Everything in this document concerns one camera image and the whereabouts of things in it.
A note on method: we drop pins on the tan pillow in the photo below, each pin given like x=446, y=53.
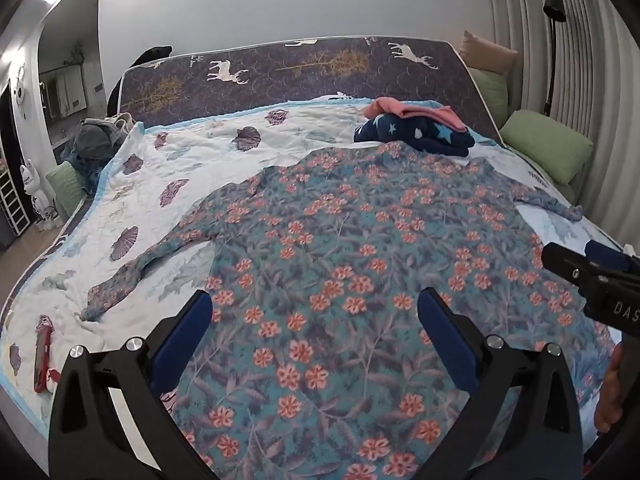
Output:
x=483, y=54

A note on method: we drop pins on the navy star fleece garment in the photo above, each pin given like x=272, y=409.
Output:
x=421, y=133

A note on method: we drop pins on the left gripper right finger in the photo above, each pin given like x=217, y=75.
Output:
x=521, y=420

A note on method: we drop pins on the pile of dark clothes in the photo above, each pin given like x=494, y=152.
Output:
x=92, y=146

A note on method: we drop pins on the green pillow near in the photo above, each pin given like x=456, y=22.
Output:
x=559, y=150

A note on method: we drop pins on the person's right hand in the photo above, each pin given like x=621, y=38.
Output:
x=608, y=409

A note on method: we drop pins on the pink folded garment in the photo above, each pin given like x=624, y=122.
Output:
x=443, y=114

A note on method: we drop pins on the grey curtain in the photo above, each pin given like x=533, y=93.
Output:
x=596, y=92

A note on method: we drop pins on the green cushion left side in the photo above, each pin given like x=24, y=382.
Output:
x=67, y=188

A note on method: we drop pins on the red object on quilt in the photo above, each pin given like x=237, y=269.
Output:
x=45, y=377

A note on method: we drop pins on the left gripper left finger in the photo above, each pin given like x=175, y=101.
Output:
x=86, y=438

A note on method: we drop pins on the white ladder shelf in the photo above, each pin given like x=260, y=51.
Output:
x=11, y=204

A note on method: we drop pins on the white cat figurine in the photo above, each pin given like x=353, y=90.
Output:
x=47, y=215

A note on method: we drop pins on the black floor lamp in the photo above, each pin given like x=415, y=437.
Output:
x=555, y=12

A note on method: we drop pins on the green pillow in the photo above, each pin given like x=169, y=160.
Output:
x=494, y=91
x=559, y=150

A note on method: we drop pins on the purple deer-print mattress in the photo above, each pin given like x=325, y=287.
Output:
x=189, y=86

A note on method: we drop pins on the green pillow far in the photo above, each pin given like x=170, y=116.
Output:
x=494, y=91

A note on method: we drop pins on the teal floral garment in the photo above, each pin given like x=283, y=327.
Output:
x=316, y=365

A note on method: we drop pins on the white seashell quilt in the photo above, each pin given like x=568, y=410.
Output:
x=157, y=176

